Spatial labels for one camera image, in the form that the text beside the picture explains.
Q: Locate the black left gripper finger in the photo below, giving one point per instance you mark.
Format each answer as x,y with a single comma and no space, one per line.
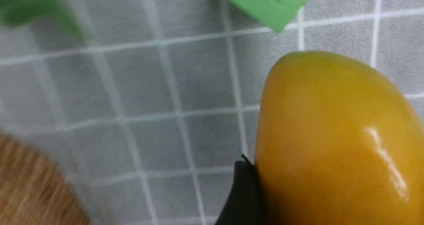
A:
244,205

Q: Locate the yellow-orange toy mango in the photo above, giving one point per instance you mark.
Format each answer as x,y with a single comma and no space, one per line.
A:
337,144

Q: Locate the white toy radish green leaves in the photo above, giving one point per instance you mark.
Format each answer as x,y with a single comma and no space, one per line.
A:
15,13

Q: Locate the grey checked tablecloth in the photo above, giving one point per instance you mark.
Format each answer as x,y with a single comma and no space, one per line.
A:
148,115

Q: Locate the small green foam block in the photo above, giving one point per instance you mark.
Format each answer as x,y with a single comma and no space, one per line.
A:
275,14

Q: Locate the woven wicker basket green lining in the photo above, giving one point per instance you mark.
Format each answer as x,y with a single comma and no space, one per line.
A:
33,191

